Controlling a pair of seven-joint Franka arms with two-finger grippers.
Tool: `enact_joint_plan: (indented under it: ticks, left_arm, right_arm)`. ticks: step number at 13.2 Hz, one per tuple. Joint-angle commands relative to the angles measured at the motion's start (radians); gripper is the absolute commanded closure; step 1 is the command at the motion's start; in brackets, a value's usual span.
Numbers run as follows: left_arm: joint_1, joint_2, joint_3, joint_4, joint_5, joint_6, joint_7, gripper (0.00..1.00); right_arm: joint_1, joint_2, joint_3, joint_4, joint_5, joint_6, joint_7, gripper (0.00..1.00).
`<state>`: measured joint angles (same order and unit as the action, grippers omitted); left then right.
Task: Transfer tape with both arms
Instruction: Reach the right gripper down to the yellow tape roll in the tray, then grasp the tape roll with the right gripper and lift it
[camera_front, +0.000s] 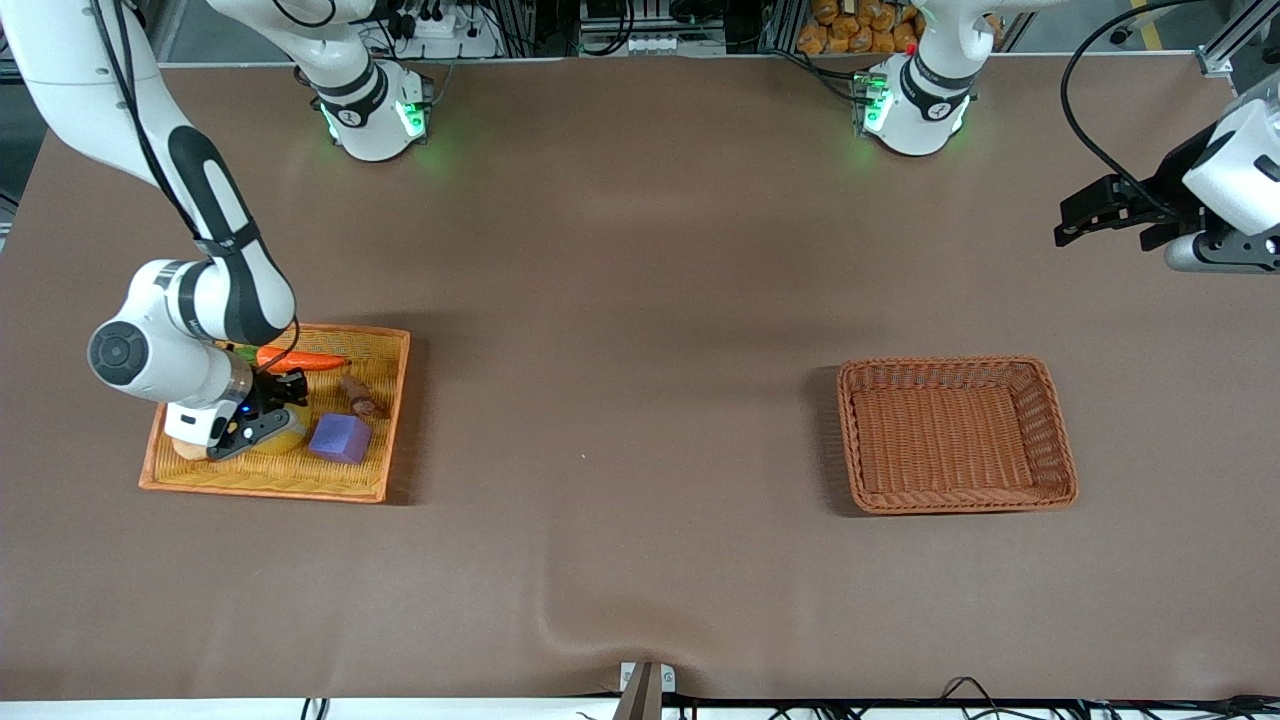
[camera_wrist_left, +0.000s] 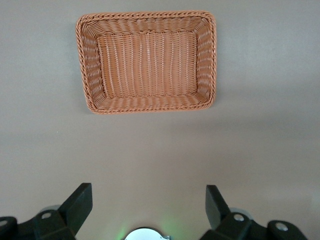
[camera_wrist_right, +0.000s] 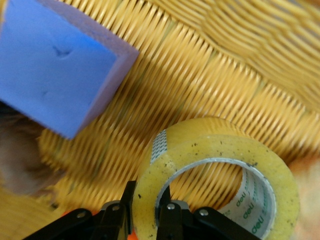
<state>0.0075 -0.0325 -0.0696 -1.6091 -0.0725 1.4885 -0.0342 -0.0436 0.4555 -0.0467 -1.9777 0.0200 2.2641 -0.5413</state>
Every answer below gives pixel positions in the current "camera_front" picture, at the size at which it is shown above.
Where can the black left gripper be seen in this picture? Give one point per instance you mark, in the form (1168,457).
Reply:
(1166,189)

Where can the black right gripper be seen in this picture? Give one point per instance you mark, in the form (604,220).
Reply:
(268,391)

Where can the yellow clear tape roll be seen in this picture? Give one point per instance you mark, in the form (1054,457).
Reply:
(285,442)

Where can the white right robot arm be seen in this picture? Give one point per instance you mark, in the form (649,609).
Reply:
(70,70)

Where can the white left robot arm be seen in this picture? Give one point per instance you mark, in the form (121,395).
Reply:
(915,110)

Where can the yellow wicker basket orange rim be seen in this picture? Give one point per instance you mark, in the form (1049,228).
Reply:
(260,480)

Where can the toy croissant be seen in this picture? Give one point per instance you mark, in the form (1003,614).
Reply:
(185,450)

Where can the purple foam block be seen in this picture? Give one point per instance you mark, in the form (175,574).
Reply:
(340,438)

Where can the orange toy carrot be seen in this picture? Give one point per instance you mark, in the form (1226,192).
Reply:
(310,361)

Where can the brown toy root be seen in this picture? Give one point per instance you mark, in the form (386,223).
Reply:
(357,398)

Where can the grey cart leg with caster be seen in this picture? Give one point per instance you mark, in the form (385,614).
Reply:
(1120,35)

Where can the brown wicker basket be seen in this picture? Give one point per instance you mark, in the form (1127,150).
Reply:
(950,440)

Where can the bin of toy breads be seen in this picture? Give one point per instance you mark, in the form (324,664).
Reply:
(860,25)

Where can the brown table cover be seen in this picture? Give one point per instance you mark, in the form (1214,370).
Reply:
(640,250)

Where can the white power strip with plugs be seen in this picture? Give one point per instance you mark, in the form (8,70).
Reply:
(440,30)

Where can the white socket strip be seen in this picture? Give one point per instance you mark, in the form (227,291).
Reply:
(655,45)

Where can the aluminium frame profile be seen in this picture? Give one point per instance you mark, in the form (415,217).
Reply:
(1225,50)

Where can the metal table edge bracket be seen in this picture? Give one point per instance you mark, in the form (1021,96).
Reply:
(648,680)

